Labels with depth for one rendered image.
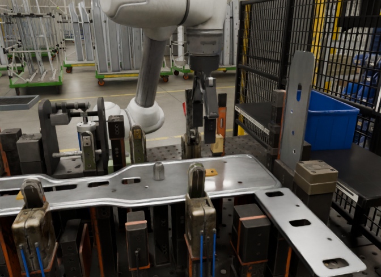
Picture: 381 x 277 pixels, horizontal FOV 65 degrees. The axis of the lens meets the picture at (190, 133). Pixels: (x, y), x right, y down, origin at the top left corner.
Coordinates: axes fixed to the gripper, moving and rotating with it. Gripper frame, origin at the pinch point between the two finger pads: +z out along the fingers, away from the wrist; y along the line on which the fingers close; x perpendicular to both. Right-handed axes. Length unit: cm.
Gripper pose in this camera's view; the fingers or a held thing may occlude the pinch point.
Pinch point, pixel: (203, 130)
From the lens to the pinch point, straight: 82.1
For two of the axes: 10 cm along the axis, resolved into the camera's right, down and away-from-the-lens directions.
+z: 0.0, 9.4, 3.4
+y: 2.0, 3.3, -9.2
